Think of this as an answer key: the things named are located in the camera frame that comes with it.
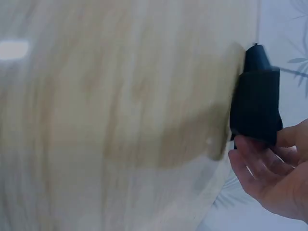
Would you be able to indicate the person's right hand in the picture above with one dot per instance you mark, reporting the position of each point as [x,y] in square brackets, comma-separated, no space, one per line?
[279,178]

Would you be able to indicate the black bottle-shaped object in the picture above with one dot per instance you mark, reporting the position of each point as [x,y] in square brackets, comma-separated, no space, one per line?
[256,103]

